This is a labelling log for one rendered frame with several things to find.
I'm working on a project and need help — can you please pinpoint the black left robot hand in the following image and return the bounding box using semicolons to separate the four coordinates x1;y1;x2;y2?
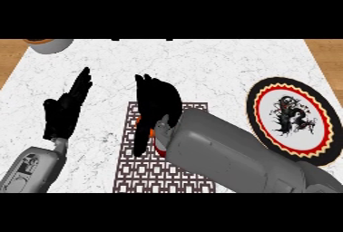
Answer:
42;66;93;140

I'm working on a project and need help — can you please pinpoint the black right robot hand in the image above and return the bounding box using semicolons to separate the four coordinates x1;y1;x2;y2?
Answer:
133;73;185;158

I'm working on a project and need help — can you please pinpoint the red and orange can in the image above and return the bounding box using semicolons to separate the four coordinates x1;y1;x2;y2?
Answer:
136;114;169;159

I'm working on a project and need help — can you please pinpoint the brown patterned placemat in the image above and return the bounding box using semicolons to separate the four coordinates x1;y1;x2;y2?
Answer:
111;101;217;194

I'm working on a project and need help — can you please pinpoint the black rimmed dragon plate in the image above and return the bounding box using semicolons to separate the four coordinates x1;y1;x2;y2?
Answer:
246;76;343;167

